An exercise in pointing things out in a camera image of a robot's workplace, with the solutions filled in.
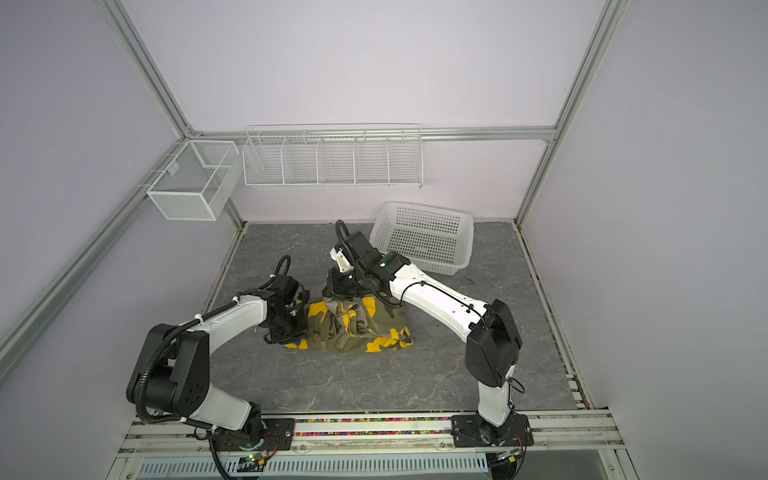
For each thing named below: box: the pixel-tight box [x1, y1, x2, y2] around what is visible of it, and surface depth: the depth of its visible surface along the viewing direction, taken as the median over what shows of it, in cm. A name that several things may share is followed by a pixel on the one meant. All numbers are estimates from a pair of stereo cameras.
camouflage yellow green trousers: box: [284, 295, 414, 353], surface depth 88 cm
